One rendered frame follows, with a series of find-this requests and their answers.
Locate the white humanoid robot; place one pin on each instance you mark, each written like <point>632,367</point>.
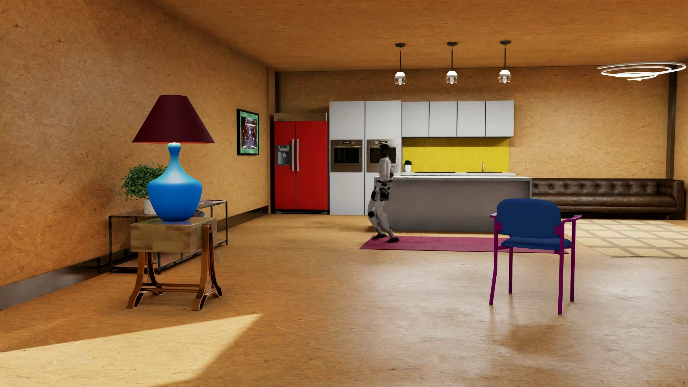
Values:
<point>382,188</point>

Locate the red double-door refrigerator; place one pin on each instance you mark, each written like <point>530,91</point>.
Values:
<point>301,165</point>

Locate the white tall oven cabinet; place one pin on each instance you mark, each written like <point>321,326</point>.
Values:
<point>355,121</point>

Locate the magenta floor rug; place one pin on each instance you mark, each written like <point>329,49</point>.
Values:
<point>430,243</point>

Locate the grey kitchen island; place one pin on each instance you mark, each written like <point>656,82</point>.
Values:
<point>457,201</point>

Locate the glass pendant lamp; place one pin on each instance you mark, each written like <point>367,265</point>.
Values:
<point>400,77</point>
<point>451,76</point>
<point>504,75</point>

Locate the black metal console table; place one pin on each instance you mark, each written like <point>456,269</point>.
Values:
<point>215,207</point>

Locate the blue lamp with maroon shade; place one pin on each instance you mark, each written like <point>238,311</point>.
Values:
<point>174,188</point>

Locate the wooden end table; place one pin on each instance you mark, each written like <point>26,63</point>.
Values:
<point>171,236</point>

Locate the green potted plant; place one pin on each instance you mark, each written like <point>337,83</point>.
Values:
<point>141,181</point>

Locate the brown leather tufted sofa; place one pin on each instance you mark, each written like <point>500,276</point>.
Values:
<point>607,196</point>

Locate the beige checkered floor rug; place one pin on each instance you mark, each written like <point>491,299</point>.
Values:
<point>629,236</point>

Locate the white spiral ceiling light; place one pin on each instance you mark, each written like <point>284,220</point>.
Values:
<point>640,70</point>

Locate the built-in wall oven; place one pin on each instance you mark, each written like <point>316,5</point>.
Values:
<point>346,155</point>
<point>375,155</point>

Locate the framed wall picture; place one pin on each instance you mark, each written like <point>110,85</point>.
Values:
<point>248,132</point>

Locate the white upper wall cabinets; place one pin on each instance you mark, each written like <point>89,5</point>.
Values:
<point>457,119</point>

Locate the blue chair with purple frame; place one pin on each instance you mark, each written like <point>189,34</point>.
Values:
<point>529,223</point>

